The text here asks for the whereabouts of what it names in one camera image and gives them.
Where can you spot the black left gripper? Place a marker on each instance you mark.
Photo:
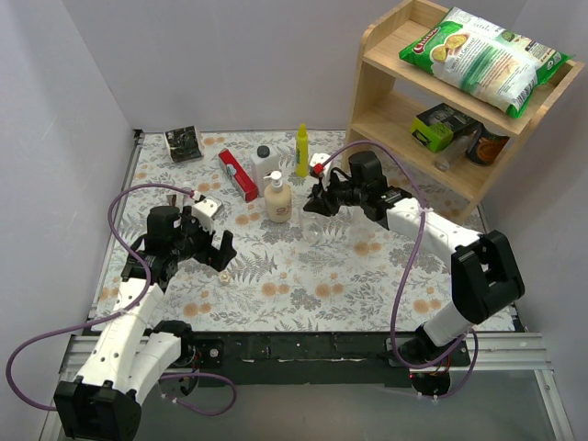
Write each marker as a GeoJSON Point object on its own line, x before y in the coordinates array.
{"type": "Point", "coordinates": [209, 253]}

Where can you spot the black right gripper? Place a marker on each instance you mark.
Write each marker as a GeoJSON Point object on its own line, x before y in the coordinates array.
{"type": "Point", "coordinates": [332, 194]}

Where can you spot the clear plastic bottle large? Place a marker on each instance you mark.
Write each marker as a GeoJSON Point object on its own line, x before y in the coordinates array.
{"type": "Point", "coordinates": [361, 228]}

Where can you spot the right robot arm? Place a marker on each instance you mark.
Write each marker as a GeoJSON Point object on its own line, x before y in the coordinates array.
{"type": "Point", "coordinates": [484, 276]}

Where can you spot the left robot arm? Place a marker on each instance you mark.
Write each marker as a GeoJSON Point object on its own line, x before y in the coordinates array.
{"type": "Point", "coordinates": [104, 400]}

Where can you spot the beige pump lotion bottle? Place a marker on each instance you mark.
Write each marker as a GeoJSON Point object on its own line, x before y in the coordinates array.
{"type": "Point", "coordinates": [278, 198]}

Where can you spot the yellow-green tube bottle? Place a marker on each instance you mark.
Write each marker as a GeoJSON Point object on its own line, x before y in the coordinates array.
{"type": "Point", "coordinates": [302, 151]}

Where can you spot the white bottle black cap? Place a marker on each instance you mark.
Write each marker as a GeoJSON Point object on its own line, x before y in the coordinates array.
{"type": "Point", "coordinates": [264, 160]}

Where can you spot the clear small bottle on shelf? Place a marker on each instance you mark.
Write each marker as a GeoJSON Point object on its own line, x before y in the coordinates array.
{"type": "Point", "coordinates": [454, 151]}

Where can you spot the red toothpaste box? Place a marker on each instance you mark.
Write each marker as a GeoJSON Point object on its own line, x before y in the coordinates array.
{"type": "Point", "coordinates": [240, 180]}

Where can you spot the black patterned box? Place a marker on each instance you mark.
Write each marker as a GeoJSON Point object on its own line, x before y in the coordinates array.
{"type": "Point", "coordinates": [183, 144]}

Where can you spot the green black box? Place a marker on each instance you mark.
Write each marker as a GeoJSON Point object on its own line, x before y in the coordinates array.
{"type": "Point", "coordinates": [438, 126]}

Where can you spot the wooden shelf unit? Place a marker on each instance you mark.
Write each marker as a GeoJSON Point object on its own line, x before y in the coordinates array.
{"type": "Point", "coordinates": [380, 113]}

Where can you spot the tin can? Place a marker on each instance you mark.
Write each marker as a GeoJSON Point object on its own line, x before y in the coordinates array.
{"type": "Point", "coordinates": [485, 146]}

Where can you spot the green chips bag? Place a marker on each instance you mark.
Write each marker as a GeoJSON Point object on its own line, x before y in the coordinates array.
{"type": "Point", "coordinates": [484, 60]}

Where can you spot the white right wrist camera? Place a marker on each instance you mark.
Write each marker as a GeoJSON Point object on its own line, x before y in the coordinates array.
{"type": "Point", "coordinates": [318, 166]}

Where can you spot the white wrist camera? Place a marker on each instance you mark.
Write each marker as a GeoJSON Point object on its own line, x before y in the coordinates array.
{"type": "Point", "coordinates": [205, 212]}
{"type": "Point", "coordinates": [318, 166]}

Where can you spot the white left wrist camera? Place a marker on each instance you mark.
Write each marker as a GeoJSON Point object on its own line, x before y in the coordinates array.
{"type": "Point", "coordinates": [205, 212]}

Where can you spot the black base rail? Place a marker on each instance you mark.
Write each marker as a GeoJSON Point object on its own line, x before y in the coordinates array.
{"type": "Point", "coordinates": [299, 358]}

